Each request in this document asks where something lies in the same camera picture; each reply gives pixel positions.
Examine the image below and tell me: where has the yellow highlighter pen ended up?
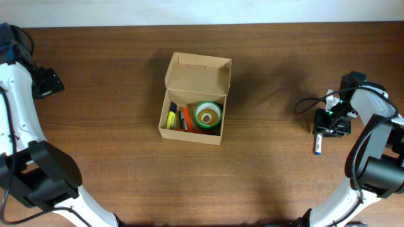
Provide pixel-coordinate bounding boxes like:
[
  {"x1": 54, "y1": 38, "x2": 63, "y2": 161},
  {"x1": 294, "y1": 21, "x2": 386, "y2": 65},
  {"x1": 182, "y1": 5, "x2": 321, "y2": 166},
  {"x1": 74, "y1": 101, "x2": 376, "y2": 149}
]
[{"x1": 165, "y1": 102, "x2": 177, "y2": 130}]

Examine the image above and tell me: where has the yellow tape roll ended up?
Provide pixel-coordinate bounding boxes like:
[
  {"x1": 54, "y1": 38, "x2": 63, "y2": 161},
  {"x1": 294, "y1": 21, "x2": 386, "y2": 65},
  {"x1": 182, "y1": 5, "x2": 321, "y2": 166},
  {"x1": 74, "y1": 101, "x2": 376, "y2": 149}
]
[{"x1": 198, "y1": 108, "x2": 220, "y2": 125}]

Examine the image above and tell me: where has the brown cardboard box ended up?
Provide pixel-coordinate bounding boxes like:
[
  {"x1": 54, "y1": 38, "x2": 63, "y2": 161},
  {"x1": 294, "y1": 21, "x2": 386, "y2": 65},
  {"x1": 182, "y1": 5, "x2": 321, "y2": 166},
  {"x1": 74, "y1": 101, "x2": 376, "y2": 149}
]
[{"x1": 158, "y1": 52, "x2": 232, "y2": 145}]

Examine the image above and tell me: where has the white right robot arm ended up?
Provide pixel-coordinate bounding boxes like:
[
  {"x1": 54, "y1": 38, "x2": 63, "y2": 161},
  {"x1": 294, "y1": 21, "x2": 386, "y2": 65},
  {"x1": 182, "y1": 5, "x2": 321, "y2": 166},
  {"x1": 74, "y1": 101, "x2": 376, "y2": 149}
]
[{"x1": 294, "y1": 71, "x2": 403, "y2": 226}]

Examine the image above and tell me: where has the blue white marker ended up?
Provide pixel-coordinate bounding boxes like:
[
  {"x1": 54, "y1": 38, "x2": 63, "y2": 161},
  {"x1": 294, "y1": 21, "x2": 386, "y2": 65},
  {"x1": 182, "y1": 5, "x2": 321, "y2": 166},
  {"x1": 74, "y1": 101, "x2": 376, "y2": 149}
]
[{"x1": 314, "y1": 132, "x2": 323, "y2": 156}]

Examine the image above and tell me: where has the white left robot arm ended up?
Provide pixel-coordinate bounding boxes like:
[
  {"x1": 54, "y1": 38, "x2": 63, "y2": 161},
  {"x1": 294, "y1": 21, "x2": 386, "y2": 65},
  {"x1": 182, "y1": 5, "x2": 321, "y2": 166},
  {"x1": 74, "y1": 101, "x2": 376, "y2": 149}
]
[{"x1": 1, "y1": 23, "x2": 124, "y2": 226}]

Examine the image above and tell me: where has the orange utility knife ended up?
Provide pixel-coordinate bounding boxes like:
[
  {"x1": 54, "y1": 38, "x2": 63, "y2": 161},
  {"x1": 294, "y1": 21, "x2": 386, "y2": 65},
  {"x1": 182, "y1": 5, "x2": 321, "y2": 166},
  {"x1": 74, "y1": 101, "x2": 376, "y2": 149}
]
[{"x1": 175, "y1": 129, "x2": 218, "y2": 136}]

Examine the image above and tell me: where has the green tape roll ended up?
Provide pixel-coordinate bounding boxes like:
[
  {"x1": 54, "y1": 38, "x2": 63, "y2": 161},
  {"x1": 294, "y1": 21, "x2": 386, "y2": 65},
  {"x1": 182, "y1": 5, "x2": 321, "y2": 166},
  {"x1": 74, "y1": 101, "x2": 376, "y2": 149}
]
[{"x1": 194, "y1": 101, "x2": 223, "y2": 131}]

